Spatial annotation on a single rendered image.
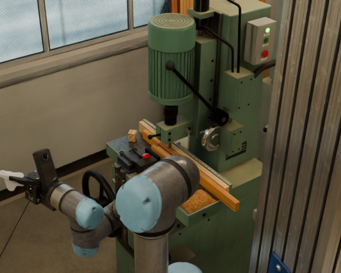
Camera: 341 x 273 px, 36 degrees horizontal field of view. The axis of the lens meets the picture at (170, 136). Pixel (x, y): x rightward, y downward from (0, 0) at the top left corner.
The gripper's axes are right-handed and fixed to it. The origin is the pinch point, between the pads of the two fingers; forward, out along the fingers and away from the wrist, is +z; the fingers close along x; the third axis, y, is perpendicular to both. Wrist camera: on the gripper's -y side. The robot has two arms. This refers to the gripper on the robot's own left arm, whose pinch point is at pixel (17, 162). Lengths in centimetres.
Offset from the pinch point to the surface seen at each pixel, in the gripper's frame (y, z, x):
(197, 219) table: 30, -32, 55
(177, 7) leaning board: -8, 92, 188
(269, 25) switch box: -37, -26, 94
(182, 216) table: 29, -28, 52
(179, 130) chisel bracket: 9, -6, 74
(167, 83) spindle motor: -14, -6, 62
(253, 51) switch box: -27, -24, 90
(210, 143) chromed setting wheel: 12, -17, 80
